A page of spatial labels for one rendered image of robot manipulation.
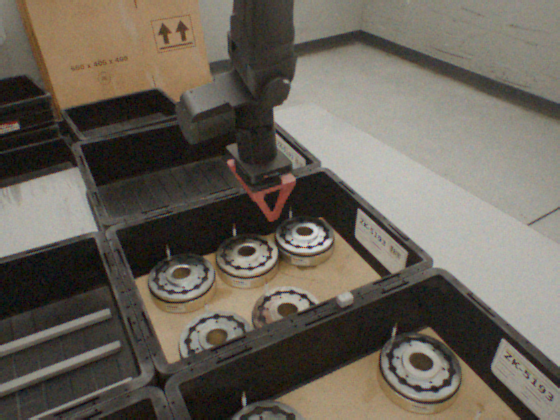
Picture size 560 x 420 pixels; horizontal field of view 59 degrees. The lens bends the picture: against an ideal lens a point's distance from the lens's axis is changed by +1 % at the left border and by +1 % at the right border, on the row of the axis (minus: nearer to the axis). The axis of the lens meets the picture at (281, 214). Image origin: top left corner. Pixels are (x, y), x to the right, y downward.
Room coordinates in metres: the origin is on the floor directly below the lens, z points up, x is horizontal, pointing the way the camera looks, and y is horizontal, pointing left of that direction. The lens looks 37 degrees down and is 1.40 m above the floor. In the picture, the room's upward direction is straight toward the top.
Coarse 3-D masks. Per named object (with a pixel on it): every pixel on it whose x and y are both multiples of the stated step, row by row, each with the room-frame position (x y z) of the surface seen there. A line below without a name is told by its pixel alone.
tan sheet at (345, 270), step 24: (336, 240) 0.68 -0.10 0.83; (288, 264) 0.61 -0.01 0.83; (336, 264) 0.61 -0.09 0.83; (360, 264) 0.61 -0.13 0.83; (144, 288) 0.56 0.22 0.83; (240, 288) 0.56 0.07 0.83; (264, 288) 0.56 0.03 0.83; (312, 288) 0.56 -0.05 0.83; (336, 288) 0.56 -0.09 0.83; (192, 312) 0.51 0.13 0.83; (240, 312) 0.51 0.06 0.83; (168, 336) 0.46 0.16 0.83; (168, 360) 0.42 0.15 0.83
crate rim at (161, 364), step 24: (240, 192) 0.68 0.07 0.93; (168, 216) 0.62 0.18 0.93; (384, 216) 0.62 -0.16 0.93; (408, 240) 0.56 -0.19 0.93; (120, 264) 0.51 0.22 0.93; (432, 264) 0.51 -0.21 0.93; (360, 288) 0.46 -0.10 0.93; (144, 312) 0.42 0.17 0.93; (312, 312) 0.42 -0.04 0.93; (144, 336) 0.38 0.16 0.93; (240, 336) 0.38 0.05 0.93; (192, 360) 0.35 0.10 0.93
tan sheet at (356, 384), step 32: (320, 384) 0.38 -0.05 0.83; (352, 384) 0.38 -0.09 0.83; (480, 384) 0.39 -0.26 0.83; (320, 416) 0.34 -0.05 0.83; (352, 416) 0.34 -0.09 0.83; (384, 416) 0.34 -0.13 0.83; (416, 416) 0.34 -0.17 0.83; (448, 416) 0.34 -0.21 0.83; (480, 416) 0.34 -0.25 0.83; (512, 416) 0.34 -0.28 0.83
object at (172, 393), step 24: (384, 288) 0.46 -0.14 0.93; (408, 288) 0.46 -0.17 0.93; (456, 288) 0.46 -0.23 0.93; (336, 312) 0.42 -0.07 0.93; (480, 312) 0.42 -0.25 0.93; (264, 336) 0.38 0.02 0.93; (288, 336) 0.38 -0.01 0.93; (216, 360) 0.35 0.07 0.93; (240, 360) 0.35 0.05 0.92; (168, 384) 0.32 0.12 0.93
